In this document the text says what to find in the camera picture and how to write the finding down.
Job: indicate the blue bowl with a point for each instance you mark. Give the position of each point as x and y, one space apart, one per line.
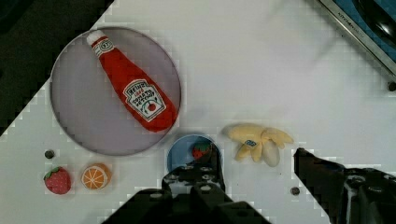
179 154

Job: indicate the red plush ketchup bottle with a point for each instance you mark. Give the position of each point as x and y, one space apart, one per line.
141 96

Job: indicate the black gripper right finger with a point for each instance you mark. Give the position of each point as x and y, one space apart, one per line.
323 179

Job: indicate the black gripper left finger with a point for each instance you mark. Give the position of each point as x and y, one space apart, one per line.
182 180

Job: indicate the plush orange slice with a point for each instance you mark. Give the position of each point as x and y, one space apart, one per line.
96 176

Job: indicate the red plush strawberry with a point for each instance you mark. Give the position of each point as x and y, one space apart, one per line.
58 180

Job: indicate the yellow plush banana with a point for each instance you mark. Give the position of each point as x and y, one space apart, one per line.
258 142

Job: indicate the small strawberry in bowl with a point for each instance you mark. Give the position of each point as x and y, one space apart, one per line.
199 150

